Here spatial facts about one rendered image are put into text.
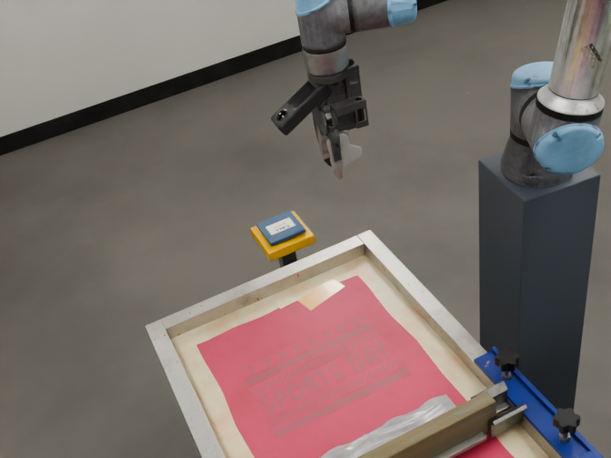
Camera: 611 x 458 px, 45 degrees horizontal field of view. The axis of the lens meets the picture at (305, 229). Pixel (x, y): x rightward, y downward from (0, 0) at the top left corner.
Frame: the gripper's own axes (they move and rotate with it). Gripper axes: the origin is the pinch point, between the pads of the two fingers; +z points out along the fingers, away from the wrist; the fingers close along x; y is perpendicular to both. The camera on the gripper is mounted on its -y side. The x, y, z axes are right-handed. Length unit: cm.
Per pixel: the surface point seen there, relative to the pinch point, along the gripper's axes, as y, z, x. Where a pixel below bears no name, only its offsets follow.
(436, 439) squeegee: -1, 32, -41
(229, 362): -28.8, 40.8, 1.2
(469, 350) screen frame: 16.2, 37.3, -21.9
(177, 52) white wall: 10, 110, 332
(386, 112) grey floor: 106, 136, 232
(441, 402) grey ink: 6.3, 40.1, -28.7
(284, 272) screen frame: -9.7, 37.3, 19.0
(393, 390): -0.6, 40.8, -21.5
